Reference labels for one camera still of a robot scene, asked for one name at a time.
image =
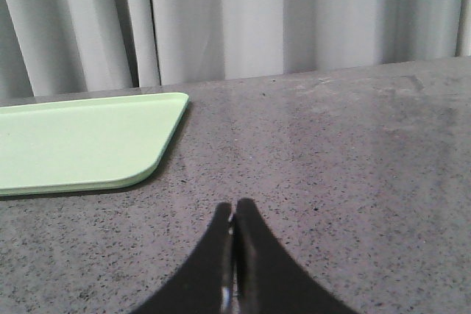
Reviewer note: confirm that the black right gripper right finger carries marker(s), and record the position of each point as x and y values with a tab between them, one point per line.
269	280

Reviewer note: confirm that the grey pleated curtain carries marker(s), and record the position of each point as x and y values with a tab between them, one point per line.
69	46

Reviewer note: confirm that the light green rectangular tray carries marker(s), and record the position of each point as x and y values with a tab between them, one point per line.
86	144

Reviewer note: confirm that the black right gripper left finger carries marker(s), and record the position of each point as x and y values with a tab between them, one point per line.
204	282

